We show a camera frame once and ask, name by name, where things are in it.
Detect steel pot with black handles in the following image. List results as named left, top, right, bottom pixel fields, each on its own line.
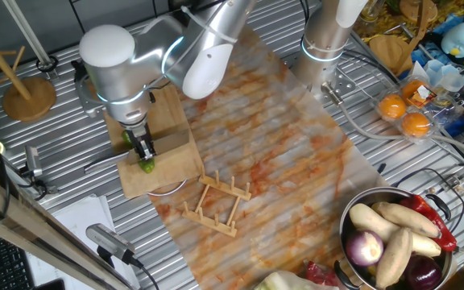
left=333, top=186, right=461, bottom=290

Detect wooden stand with round base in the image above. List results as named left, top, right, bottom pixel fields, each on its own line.
left=368, top=0, right=438, bottom=77

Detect white paper sheets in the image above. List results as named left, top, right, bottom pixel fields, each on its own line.
left=26, top=195, right=140, bottom=290

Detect light blue plush toy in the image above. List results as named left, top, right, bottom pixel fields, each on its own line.
left=440, top=22, right=464, bottom=59

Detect round wooden disc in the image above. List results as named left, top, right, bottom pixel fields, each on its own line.
left=399, top=0, right=439, bottom=23

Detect orange fruit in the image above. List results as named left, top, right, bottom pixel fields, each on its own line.
left=401, top=79, right=429, bottom=102
left=378, top=93, right=407, bottom=121
left=400, top=111, right=432, bottom=138

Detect grey hose with metal connector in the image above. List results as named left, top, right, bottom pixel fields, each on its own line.
left=320, top=81, right=464, bottom=160

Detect wooden peg rack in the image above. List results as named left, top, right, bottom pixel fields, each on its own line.
left=182, top=168, right=253, bottom=238

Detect thin black cable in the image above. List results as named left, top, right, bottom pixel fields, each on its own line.
left=391, top=168, right=464, bottom=234

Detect pale purple onion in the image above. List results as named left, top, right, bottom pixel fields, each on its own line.
left=345, top=230, right=385, bottom=267

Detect steel cleaver knife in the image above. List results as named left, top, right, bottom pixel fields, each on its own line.
left=83, top=127, right=191, bottom=174

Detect silver depth camera on clamp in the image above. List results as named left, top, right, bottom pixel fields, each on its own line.
left=19, top=144, right=58, bottom=198

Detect black camera cable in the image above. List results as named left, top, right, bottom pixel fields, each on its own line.
left=129, top=257, right=160, bottom=290

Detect red plastic bag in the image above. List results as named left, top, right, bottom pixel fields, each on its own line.
left=305, top=260, right=340, bottom=288

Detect grey camera on stand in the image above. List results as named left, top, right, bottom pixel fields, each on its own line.
left=85, top=223, right=136, bottom=265

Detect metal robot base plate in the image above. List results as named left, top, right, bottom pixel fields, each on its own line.
left=284, top=50, right=357, bottom=102

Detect wooden cutting board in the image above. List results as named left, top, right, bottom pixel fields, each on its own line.
left=102, top=84, right=204, bottom=199

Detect red chili pepper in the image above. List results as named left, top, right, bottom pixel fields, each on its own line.
left=400, top=194, right=458, bottom=253

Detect wooden mug tree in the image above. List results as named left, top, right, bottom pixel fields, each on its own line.
left=0, top=0, right=58, bottom=122

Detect black smartphone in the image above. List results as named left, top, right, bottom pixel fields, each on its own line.
left=34, top=277, right=66, bottom=290

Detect white green cabbage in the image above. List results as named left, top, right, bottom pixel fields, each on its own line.
left=254, top=270, right=340, bottom=290

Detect dark purple onion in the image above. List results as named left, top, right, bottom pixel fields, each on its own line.
left=404, top=254, right=444, bottom=290

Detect orange marble pattern mat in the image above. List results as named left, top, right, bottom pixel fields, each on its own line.
left=81, top=23, right=390, bottom=290

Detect clear plastic fruit tray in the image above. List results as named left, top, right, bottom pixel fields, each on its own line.
left=371, top=74, right=464, bottom=144

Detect aluminium frame beam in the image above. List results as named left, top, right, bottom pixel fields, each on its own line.
left=0, top=164, right=135, bottom=290

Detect metal pole with ring foot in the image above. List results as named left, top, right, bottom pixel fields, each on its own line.
left=1, top=0, right=60, bottom=81

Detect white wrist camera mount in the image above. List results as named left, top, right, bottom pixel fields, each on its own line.
left=70, top=60, right=105, bottom=119

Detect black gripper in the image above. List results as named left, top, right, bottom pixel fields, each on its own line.
left=126, top=122, right=156, bottom=162

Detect pale sweet potato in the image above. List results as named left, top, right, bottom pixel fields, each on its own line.
left=372, top=201, right=442, bottom=238
left=348, top=203, right=442, bottom=258
left=375, top=227, right=414, bottom=289

